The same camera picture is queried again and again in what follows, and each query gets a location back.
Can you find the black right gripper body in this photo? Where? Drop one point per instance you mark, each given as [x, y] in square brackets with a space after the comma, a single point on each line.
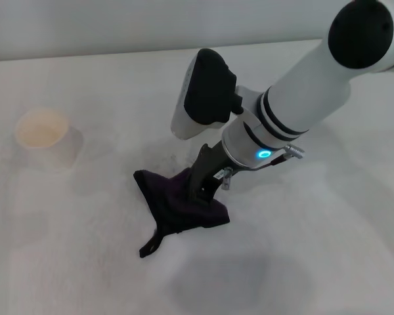
[210, 167]

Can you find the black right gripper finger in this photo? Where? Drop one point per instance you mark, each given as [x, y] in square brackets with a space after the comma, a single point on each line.
[204, 196]

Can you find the dark purple rag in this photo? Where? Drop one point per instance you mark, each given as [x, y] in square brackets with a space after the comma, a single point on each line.
[177, 203]

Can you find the white paper cup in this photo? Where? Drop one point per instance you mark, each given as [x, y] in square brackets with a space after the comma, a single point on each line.
[42, 138]

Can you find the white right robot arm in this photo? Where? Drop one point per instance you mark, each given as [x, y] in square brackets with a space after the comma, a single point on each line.
[308, 85]

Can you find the small silver metal fitting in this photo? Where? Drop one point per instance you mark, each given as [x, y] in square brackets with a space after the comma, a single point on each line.
[227, 178]

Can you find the black and white wrist camera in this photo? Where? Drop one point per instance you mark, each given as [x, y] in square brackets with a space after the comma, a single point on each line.
[207, 95]

